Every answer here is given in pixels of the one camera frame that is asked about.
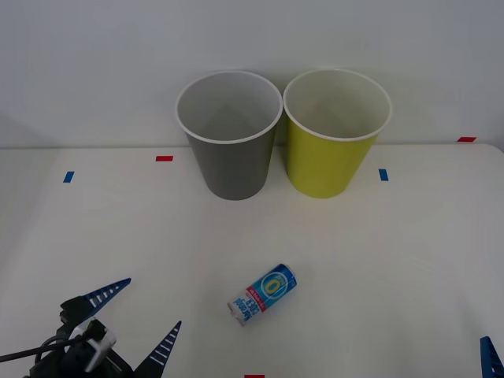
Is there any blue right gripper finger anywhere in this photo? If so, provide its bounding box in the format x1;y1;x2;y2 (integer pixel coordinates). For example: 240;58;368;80
479;336;504;378

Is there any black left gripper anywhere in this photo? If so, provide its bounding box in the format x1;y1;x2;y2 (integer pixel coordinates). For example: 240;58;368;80
29;278;183;378

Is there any grey plastic waste bin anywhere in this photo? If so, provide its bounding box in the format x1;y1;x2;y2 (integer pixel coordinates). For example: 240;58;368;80
175;69;284;202

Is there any blue and white drink can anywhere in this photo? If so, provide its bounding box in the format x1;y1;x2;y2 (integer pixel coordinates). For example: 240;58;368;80
227;262;299;328

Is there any yellow-green plastic waste bin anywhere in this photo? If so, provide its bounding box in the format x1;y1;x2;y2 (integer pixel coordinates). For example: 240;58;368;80
282;68;394;199

